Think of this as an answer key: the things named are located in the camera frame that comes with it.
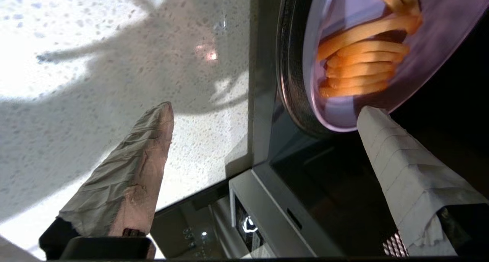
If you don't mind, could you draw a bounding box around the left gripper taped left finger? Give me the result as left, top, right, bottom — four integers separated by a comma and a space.
38, 101, 175, 260

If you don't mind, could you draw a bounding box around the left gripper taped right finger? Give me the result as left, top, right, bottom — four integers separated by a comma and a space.
356, 105, 489, 257

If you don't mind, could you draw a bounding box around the lilac round plate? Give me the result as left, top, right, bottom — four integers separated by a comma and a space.
302, 0, 489, 133

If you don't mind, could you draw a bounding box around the silver Panasonic microwave oven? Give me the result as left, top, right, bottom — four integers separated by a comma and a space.
228, 0, 489, 259

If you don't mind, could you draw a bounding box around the black induction cooktop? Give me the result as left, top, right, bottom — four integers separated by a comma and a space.
150, 178, 249, 259

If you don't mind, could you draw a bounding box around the golden french fry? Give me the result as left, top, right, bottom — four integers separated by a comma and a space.
318, 81, 389, 99
326, 52, 404, 70
335, 40, 410, 58
326, 65, 396, 88
371, 0, 421, 15
316, 15, 422, 61

